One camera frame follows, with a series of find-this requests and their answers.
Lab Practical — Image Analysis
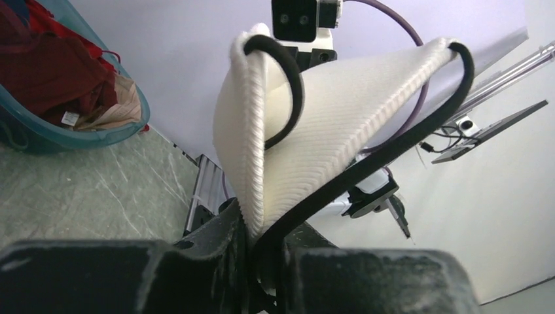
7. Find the dark red bra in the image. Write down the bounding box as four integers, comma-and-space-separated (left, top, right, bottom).
1, 1, 117, 126

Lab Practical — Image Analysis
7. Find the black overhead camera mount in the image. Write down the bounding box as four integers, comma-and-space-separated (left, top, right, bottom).
417, 42, 554, 164

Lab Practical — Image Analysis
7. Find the teal plastic basket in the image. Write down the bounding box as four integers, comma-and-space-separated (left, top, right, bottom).
1, 1, 151, 154

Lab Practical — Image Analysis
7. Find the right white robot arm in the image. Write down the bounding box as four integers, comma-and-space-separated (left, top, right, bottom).
314, 167, 412, 239

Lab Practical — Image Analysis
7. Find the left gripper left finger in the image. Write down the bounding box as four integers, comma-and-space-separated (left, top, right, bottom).
1, 200, 245, 313

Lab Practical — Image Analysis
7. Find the white padded bag insert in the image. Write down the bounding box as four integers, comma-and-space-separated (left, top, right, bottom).
212, 22, 476, 291

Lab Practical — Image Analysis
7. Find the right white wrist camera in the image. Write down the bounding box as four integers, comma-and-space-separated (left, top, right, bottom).
271, 0, 343, 52

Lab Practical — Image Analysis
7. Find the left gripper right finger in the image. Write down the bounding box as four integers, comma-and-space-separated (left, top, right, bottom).
277, 223, 480, 313

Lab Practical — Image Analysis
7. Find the beige pink cloth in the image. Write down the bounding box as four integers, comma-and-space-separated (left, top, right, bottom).
72, 75, 142, 131

